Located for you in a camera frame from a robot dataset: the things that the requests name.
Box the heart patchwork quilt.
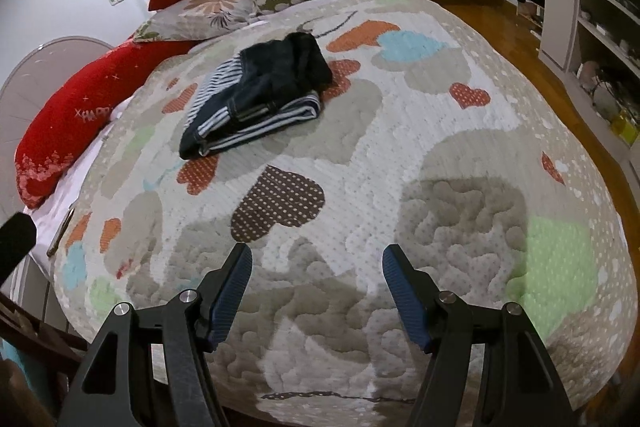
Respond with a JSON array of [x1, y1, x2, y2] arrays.
[[54, 0, 638, 426]]

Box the floral grey pillow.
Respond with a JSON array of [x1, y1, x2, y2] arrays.
[[132, 0, 254, 42]]

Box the white bed sheet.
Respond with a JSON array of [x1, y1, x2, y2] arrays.
[[25, 96, 132, 279]]

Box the dark wooden chair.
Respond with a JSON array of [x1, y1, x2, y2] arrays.
[[1, 295, 88, 426]]

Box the white tv cabinet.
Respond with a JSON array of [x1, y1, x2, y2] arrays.
[[539, 0, 639, 197]]

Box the navy frog pants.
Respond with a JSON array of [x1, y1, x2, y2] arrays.
[[179, 31, 333, 160]]

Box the white round headboard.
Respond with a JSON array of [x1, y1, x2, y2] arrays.
[[0, 36, 113, 221]]

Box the red long pillow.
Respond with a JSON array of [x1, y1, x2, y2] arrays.
[[14, 39, 195, 209]]

